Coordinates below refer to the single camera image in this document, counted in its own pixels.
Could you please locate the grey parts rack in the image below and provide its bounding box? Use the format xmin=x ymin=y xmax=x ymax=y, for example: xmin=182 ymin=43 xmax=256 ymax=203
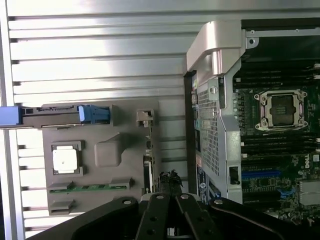
xmin=41 ymin=100 xmax=162 ymax=216

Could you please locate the green RAM stick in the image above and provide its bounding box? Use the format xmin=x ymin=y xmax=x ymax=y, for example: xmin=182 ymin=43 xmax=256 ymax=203
xmin=49 ymin=184 xmax=131 ymax=194

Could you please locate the blue expansion slot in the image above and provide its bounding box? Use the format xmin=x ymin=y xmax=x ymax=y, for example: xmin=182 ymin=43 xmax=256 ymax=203
xmin=241 ymin=171 xmax=280 ymax=180

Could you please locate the open Dell PC case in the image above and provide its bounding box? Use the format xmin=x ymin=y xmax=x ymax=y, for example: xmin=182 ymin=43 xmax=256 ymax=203
xmin=183 ymin=19 xmax=320 ymax=226

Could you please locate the green Dell motherboard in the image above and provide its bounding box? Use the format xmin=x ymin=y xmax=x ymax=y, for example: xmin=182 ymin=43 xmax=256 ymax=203
xmin=232 ymin=72 xmax=320 ymax=226

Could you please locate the silver CPU chip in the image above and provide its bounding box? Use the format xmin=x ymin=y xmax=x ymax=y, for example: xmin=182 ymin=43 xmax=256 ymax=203
xmin=51 ymin=146 xmax=79 ymax=174

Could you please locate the silver chipset heatsink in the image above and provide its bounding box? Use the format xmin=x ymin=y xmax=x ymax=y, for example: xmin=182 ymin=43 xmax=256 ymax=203
xmin=299 ymin=179 xmax=320 ymax=206

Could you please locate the metal CPU socket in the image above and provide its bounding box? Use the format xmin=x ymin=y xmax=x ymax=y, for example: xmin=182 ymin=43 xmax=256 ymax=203
xmin=253 ymin=88 xmax=309 ymax=131

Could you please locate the hard disk in blue caddy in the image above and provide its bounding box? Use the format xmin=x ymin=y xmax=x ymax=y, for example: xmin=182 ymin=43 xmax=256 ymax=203
xmin=0 ymin=104 xmax=111 ymax=130

